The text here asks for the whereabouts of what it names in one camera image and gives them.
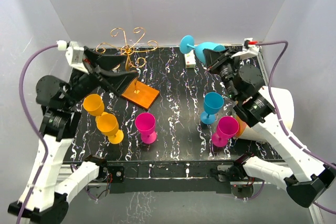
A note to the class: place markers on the orange wine glass rear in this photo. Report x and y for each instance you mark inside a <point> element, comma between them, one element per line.
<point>94,105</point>

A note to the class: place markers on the small white box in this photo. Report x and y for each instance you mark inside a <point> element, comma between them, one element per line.
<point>189,59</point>

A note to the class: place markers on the gold wire glass rack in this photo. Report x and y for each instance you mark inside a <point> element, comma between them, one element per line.
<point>137,92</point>

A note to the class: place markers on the orange wine glass front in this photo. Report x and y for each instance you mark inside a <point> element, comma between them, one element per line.
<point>109,126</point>

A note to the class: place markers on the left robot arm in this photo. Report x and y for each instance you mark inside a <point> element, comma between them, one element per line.
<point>44,199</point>

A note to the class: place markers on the pink wine glass right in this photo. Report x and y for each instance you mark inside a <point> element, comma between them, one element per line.
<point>227,127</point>

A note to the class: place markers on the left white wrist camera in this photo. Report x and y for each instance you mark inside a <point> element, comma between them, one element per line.
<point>74,54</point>

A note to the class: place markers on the white bucket orange lid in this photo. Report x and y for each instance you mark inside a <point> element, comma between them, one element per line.
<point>285,104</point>

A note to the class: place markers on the black front mounting rail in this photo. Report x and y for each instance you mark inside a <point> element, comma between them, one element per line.
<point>176,176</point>

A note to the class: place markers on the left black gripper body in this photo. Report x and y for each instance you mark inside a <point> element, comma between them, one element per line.
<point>84,84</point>

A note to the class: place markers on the orange wine glass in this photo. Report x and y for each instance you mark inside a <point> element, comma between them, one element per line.
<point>109,126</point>
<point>94,105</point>

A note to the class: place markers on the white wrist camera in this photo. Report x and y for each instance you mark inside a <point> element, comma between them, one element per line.
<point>249,50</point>
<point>74,54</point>

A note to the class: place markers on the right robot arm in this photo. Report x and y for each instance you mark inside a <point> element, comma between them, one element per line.
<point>305,178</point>

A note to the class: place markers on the blue wine glass front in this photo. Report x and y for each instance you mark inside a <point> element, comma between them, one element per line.
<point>213,102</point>

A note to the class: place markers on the pink wine glass left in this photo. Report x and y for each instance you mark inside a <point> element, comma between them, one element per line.
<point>146,125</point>

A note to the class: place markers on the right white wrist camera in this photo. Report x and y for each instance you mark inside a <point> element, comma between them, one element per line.
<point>249,50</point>

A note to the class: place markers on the pink wine glass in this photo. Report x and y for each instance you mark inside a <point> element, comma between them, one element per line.
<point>227,127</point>
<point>146,125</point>

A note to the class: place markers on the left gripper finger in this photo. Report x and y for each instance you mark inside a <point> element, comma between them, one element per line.
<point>95,62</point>
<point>115,82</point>

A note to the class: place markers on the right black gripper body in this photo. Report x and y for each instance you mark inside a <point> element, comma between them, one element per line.
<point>226,67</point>

